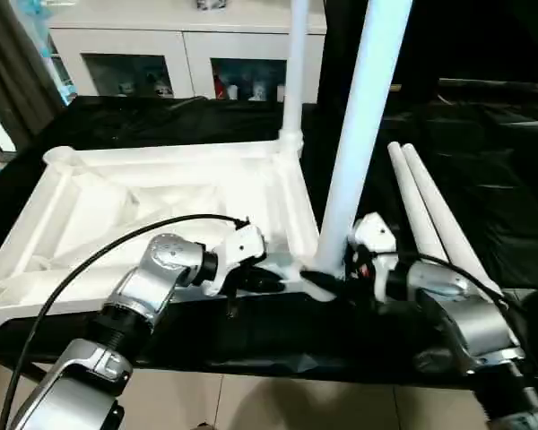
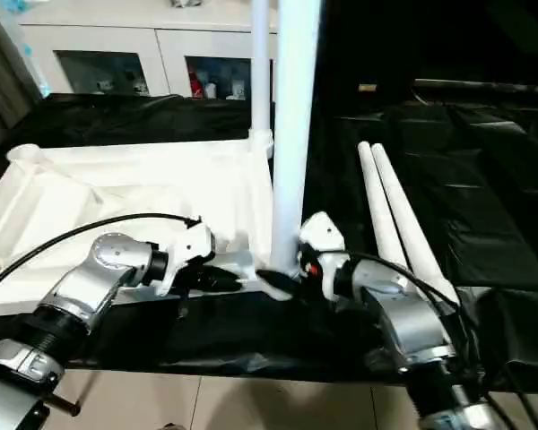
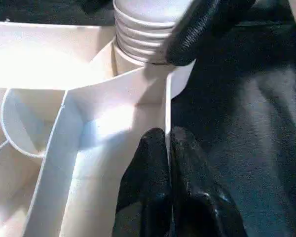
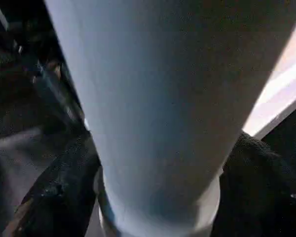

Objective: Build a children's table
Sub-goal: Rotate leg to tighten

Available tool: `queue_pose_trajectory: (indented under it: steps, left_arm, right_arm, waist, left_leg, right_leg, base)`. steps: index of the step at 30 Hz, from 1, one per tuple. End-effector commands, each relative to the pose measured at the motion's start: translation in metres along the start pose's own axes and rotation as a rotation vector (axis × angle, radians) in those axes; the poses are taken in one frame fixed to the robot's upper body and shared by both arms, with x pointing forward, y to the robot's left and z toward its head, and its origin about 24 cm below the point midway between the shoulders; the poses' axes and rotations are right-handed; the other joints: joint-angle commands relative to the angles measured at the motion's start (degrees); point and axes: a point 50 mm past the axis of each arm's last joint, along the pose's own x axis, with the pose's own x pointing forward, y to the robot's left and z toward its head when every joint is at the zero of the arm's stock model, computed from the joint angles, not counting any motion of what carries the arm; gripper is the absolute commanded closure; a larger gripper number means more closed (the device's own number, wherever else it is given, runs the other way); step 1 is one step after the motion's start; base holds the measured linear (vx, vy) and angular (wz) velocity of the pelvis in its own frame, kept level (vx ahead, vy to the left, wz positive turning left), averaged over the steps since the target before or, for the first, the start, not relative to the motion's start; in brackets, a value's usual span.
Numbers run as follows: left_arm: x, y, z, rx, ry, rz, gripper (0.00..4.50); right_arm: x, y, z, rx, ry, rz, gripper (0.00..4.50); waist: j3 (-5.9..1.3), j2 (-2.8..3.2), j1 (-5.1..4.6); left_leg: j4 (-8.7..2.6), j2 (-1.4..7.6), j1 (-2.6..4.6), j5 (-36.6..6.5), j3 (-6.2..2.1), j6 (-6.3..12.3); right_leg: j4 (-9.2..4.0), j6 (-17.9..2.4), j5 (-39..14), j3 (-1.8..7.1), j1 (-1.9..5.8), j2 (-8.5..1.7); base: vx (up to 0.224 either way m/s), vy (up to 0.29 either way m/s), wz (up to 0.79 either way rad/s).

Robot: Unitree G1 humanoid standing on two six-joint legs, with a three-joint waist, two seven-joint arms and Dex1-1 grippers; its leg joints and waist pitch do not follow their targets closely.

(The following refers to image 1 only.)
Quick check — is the white plastic table leg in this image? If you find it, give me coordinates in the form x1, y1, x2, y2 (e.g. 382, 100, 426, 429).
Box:
277, 0, 310, 157
315, 0, 417, 280
400, 142, 507, 297
386, 141, 450, 262

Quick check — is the white plastic table top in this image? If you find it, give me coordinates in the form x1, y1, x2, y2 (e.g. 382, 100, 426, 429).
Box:
0, 137, 343, 336

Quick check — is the black mat cloth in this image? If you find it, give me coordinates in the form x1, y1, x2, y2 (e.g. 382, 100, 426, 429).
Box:
0, 92, 538, 391

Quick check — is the black fabric backdrop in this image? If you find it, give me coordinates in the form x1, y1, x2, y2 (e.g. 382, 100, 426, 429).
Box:
317, 0, 538, 108

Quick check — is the white glass door cabinet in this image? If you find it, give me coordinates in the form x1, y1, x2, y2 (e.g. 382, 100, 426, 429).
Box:
47, 0, 329, 103

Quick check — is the blue white patterned strip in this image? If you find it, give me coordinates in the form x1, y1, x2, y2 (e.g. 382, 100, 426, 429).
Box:
19, 0, 78, 105

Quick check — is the grey brown curtain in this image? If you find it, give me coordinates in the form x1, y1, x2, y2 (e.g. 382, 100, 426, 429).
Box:
0, 0, 69, 145

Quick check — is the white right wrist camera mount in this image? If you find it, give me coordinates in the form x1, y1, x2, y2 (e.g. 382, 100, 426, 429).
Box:
351, 211, 399, 302

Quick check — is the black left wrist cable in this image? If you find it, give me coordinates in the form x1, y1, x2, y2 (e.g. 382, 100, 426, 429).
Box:
0, 213, 253, 427

